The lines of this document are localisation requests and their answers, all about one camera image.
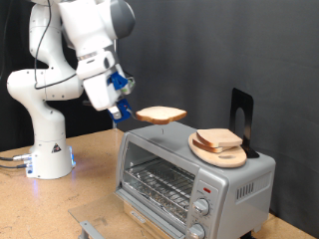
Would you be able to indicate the black backdrop cloth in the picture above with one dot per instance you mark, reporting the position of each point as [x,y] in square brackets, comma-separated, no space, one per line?
[20,49]

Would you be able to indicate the round wooden cutting board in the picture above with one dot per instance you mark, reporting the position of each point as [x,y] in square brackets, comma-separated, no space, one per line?
[226,161]

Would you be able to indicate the silver oven knob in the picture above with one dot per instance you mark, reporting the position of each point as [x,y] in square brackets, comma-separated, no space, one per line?
[201,207]
[196,231]

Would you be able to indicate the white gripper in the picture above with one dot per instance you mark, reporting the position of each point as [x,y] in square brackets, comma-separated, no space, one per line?
[98,89]

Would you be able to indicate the black spatula with blue block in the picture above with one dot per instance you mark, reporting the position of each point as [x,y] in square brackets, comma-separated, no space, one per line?
[124,108]

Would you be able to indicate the wooden block under oven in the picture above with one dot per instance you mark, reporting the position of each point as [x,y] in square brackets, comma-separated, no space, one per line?
[133,212]

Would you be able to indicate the white bread slice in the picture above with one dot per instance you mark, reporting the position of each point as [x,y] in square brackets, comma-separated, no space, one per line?
[161,114]

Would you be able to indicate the metal pole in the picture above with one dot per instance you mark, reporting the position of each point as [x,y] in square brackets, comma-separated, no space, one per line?
[115,125]

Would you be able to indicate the silver toaster oven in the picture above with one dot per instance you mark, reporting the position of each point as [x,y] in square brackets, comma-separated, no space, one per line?
[179,152]

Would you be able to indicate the black metal bookend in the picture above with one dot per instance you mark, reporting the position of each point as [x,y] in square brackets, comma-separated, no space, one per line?
[242,98]

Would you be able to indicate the dark grey backdrop curtain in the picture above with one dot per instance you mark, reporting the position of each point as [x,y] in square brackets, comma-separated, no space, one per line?
[216,49]

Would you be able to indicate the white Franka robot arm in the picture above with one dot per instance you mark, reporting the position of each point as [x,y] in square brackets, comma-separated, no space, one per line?
[43,126]

